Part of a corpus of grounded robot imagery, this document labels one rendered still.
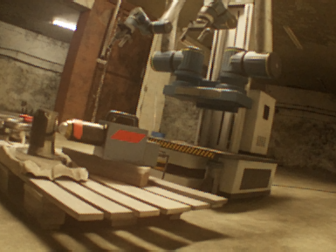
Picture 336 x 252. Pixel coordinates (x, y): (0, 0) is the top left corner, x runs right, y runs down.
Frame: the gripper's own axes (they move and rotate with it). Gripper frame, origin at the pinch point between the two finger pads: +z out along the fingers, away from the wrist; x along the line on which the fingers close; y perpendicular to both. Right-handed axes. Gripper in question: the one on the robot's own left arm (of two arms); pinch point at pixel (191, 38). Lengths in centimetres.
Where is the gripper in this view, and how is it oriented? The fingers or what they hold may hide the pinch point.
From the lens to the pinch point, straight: 182.0
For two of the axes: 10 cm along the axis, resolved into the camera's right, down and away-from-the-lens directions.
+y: -4.9, -5.4, -6.9
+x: 7.3, 1.7, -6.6
